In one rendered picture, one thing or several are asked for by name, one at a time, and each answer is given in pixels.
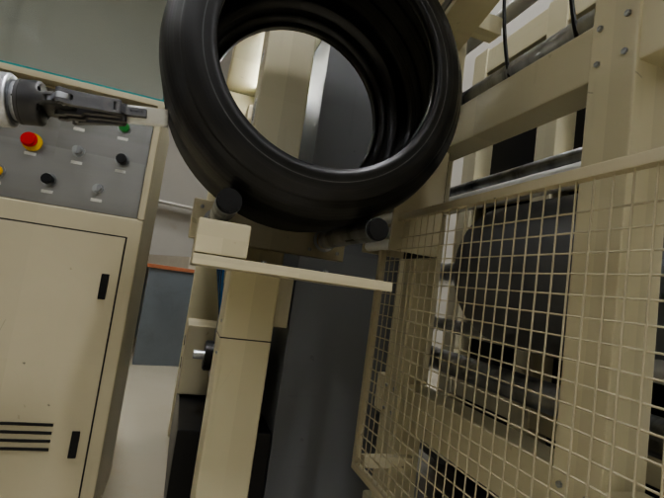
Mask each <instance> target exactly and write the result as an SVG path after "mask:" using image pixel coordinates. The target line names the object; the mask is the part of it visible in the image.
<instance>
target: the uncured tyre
mask: <svg viewBox="0 0 664 498"><path fill-rule="evenodd" d="M277 30H285V31H295V32H300V33H304V34H308V35H311V36H313V37H316V38H318V39H320V40H322V41H324V42H326V43H328V44H330V45H331V46H332V47H334V48H335V49H336V50H338V51H339V52H340V53H341V54H342V55H343V56H344V57H345V58H346V59H347V60H348V61H349V62H350V63H351V64H352V66H353V67H354V68H355V70H356V71H357V73H358V74H359V76H360V77H361V79H362V81H363V83H364V85H365V87H366V90H367V93H368V96H369V99H370V103H371V108H372V115H373V129H372V137H371V141H370V145H369V148H368V151H367V153H366V156H365V158H364V159H363V161H362V163H361V164H360V166H359V167H358V168H357V169H332V168H326V167H321V166H316V165H313V164H310V163H307V162H304V161H301V160H299V159H297V158H295V157H293V156H291V155H289V154H287V153H285V152H284V151H282V150H280V149H279V148H278V147H277V146H275V145H274V144H273V143H271V142H270V141H269V140H268V139H266V138H265V137H264V136H263V135H262V134H261V133H260V132H259V131H258V130H257V129H256V128H254V127H253V126H252V125H251V124H250V122H249V121H248V120H247V119H246V117H245V116H244V115H243V113H242V112H241V111H240V109H239V108H238V106H237V104H236V103H235V101H234V99H233V97H232V95H231V93H230V91H229V89H228V87H227V84H226V82H225V79H224V76H223V73H222V70H221V66H220V62H221V61H222V59H223V58H224V57H225V56H226V54H227V53H228V52H229V51H230V50H231V49H232V48H233V47H235V46H236V45H237V44H238V43H240V42H242V41H244V40H245V39H247V38H249V37H252V36H254V35H257V34H260V33H263V32H268V31H277ZM159 66H160V74H161V82H162V90H163V95H164V97H163V98H164V99H165V102H164V105H165V103H166V106H165V110H168V112H169V123H168V125H169V127H170V130H171V133H172V136H173V139H174V141H175V143H176V146H177V148H178V150H179V152H180V154H181V156H182V157H183V159H184V161H185V162H186V164H187V166H188V167H189V169H190V170H191V171H192V173H193V174H194V175H195V177H196V178H197V179H198V180H199V182H200V183H201V184H202V185H203V186H204V187H205V188H206V189H207V190H208V191H209V192H210V193H211V194H212V195H213V196H214V197H215V198H216V196H217V194H218V193H219V192H220V191H221V190H223V189H228V188H230V189H234V190H236V191H237V192H238V193H239V194H240V195H241V197H242V206H241V209H240V210H239V211H238V212H237V213H238V214H240V215H242V216H244V217H246V218H248V219H250V220H252V221H254V222H257V223H259V224H262V225H265V226H268V227H272V228H276V229H279V230H285V231H292V232H318V231H326V230H331V229H335V228H339V227H343V226H346V225H350V224H354V223H358V222H361V221H365V220H368V219H372V218H374V217H377V216H380V215H382V214H384V213H386V212H388V211H390V210H392V209H394V208H396V207H398V206H399V205H401V204H402V203H404V202H405V201H407V200H408V199H409V198H410V197H412V196H413V195H414V194H415V193H416V192H417V191H418V190H419V189H420V188H421V187H422V186H423V185H424V184H425V183H426V182H427V180H428V179H429V178H430V177H431V176H432V175H433V173H434V172H435V171H436V169H437V168H438V167H439V165H440V164H441V162H442V160H443V159H444V157H445V155H446V153H447V152H448V150H449V147H450V145H451V143H452V141H453V138H454V135H455V132H456V129H457V123H458V118H459V113H460V106H461V95H462V79H461V68H460V60H459V55H458V50H457V43H456V40H455V37H454V34H453V31H452V28H451V25H450V23H449V20H448V18H447V16H446V14H445V12H444V10H443V8H442V6H441V4H440V2H439V0H168V1H167V4H166V7H165V10H164V14H163V18H162V22H161V28H160V36H159Z"/></svg>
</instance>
